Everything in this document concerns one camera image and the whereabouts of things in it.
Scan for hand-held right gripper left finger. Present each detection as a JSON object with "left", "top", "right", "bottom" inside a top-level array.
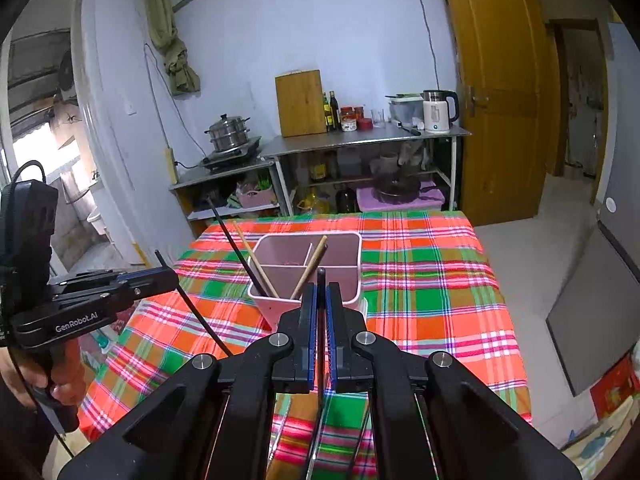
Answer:
[{"left": 57, "top": 282, "right": 318, "bottom": 480}]

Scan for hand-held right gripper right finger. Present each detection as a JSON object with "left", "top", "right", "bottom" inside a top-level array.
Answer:
[{"left": 325, "top": 282, "right": 583, "bottom": 480}]

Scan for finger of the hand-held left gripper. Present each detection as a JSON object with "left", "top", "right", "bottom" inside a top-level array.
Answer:
[
  {"left": 49, "top": 268, "right": 176, "bottom": 291},
  {"left": 55, "top": 276, "right": 180, "bottom": 311}
]

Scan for beige chopstick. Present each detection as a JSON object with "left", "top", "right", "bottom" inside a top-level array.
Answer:
[
  {"left": 232, "top": 220, "right": 280, "bottom": 299},
  {"left": 291, "top": 235, "right": 329, "bottom": 301}
]

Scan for pink utensil basket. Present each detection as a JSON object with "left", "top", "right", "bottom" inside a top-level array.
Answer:
[{"left": 247, "top": 232, "right": 368, "bottom": 333}]

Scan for person's left hand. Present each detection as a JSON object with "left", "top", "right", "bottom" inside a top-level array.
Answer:
[{"left": 0, "top": 345, "right": 87, "bottom": 408}]

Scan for low steel kitchen table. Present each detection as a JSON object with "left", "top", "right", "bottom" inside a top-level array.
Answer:
[{"left": 169, "top": 157, "right": 281, "bottom": 238}]

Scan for plaid tablecloth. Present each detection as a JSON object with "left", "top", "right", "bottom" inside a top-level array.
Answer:
[{"left": 80, "top": 210, "right": 533, "bottom": 480}]

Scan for small pink basket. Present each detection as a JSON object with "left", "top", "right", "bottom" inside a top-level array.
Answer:
[{"left": 240, "top": 187, "right": 276, "bottom": 208}]

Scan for black cooktop stove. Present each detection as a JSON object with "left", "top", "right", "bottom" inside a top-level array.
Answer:
[{"left": 201, "top": 136, "right": 263, "bottom": 171}]

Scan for yellow oil jug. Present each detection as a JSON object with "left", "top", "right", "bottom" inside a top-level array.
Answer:
[{"left": 300, "top": 187, "right": 331, "bottom": 215}]

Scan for stainless steel steamer pot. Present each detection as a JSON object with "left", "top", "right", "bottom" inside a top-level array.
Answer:
[{"left": 204, "top": 114, "right": 251, "bottom": 153}]

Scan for black frying pan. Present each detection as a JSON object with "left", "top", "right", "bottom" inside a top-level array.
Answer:
[{"left": 375, "top": 175, "right": 441, "bottom": 203}]

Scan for outdoor air conditioner unit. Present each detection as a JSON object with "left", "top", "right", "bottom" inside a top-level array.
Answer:
[{"left": 55, "top": 55, "right": 78, "bottom": 103}]

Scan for olive green tied curtain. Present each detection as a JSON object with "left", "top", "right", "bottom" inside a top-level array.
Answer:
[{"left": 145, "top": 0, "right": 201, "bottom": 96}]

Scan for wooden cutting board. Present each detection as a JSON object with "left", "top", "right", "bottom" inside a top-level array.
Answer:
[{"left": 275, "top": 69, "right": 328, "bottom": 138}]

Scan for clear plastic storage container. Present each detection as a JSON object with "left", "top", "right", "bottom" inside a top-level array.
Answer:
[{"left": 387, "top": 94, "right": 425, "bottom": 128}]

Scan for grey refrigerator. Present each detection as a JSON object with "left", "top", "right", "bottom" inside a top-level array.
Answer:
[{"left": 545, "top": 10, "right": 640, "bottom": 396}]

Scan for white electric kettle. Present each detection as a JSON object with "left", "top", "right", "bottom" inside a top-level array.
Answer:
[{"left": 422, "top": 90, "right": 460, "bottom": 134}]

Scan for red box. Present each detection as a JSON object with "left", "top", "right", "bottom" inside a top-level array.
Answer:
[{"left": 590, "top": 355, "right": 640, "bottom": 418}]

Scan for printed cardboard box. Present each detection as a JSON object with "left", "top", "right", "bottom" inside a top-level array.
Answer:
[{"left": 560, "top": 400, "right": 640, "bottom": 480}]

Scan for yellow wooden door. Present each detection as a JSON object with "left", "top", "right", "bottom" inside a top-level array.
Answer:
[{"left": 437, "top": 0, "right": 548, "bottom": 227}]

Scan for thin wall cable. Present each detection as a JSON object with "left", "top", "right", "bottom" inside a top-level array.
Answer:
[{"left": 406, "top": 0, "right": 443, "bottom": 92}]

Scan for wooden door frame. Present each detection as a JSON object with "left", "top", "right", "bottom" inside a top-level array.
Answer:
[{"left": 520, "top": 0, "right": 616, "bottom": 181}]

